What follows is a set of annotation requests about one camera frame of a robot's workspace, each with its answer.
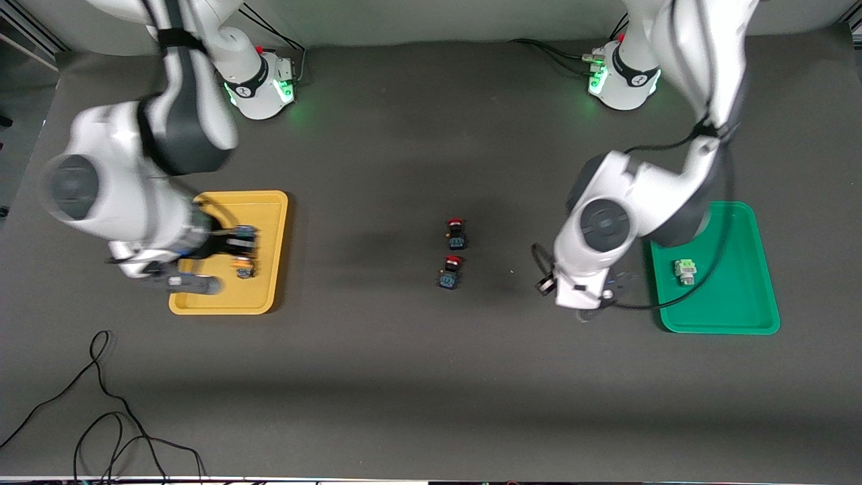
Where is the green plastic tray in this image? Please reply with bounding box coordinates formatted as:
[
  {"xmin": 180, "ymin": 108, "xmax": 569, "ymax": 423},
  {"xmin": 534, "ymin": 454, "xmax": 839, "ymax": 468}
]
[{"xmin": 648, "ymin": 201, "xmax": 781, "ymax": 335}]

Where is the dark grey table cloth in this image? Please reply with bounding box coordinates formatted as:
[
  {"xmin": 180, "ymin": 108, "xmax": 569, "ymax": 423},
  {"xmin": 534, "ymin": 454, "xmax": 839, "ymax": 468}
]
[{"xmin": 0, "ymin": 27, "xmax": 862, "ymax": 482}]

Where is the black arm base cable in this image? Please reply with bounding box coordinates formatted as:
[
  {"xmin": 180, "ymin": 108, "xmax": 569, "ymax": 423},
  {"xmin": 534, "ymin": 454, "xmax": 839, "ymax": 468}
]
[
  {"xmin": 508, "ymin": 13, "xmax": 630, "ymax": 75},
  {"xmin": 239, "ymin": 3, "xmax": 307, "ymax": 88}
]

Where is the aluminium frame rail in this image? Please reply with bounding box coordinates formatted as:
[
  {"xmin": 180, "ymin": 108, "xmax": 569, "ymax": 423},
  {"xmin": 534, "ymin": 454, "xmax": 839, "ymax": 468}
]
[{"xmin": 0, "ymin": 0, "xmax": 68, "ymax": 71}]

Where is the thin black loose cable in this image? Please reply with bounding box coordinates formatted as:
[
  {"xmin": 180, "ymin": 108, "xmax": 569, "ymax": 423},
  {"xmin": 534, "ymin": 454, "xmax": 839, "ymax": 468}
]
[{"xmin": 0, "ymin": 330, "xmax": 206, "ymax": 485}]

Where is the yellow plastic tray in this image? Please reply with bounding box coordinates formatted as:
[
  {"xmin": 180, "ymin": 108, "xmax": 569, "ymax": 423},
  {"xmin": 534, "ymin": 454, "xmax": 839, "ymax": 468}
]
[{"xmin": 168, "ymin": 191, "xmax": 289, "ymax": 315}]

